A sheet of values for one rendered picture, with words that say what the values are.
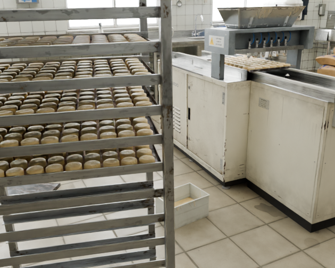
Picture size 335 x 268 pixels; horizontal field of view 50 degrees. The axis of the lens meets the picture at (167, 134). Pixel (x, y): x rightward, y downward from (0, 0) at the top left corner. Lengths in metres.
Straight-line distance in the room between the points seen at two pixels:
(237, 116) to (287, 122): 0.42
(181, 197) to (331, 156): 1.01
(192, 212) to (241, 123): 0.74
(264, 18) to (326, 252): 1.54
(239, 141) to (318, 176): 0.69
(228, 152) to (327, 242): 0.87
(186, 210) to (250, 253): 0.47
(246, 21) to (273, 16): 0.21
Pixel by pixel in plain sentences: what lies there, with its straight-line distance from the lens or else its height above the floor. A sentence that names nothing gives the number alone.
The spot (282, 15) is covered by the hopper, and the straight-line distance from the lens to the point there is 2.77.
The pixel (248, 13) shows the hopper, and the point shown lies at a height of 1.28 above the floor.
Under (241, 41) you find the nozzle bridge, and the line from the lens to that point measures 2.62.
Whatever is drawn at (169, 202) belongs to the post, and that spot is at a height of 0.76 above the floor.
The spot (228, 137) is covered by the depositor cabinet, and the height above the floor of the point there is 0.44.
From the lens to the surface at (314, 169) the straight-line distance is 2.25.
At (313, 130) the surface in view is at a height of 0.66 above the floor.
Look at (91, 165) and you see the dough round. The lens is 1.14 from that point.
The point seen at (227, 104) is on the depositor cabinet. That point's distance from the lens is 2.54.
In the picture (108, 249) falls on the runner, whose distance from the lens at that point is 1.24.
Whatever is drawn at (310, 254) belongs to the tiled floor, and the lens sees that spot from 2.30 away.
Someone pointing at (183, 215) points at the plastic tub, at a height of 0.08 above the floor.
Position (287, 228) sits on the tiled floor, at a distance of 2.48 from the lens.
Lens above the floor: 1.34
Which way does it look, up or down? 19 degrees down
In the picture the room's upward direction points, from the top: 1 degrees counter-clockwise
